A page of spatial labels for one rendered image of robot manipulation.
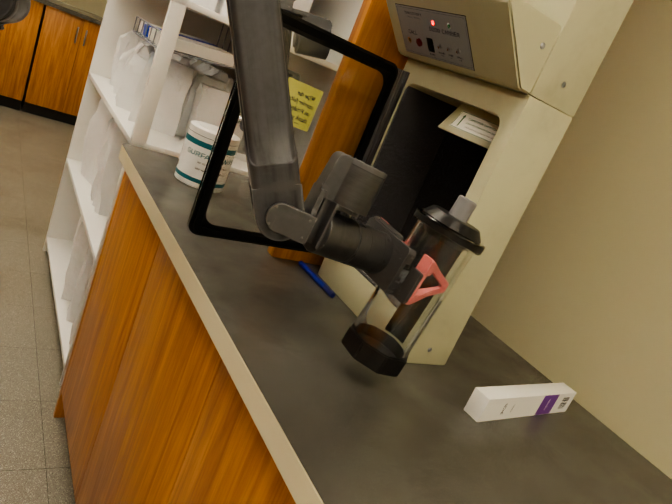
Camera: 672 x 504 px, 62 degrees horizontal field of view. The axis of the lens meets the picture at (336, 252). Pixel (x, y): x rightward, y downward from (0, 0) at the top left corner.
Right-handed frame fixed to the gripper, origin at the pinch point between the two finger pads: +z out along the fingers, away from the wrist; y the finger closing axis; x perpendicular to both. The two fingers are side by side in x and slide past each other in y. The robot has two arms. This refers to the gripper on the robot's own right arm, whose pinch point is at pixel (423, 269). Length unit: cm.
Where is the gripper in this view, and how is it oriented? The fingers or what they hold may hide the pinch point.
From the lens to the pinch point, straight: 80.9
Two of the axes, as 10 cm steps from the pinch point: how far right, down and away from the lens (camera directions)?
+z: 7.6, 2.7, 6.0
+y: -4.4, -4.6, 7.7
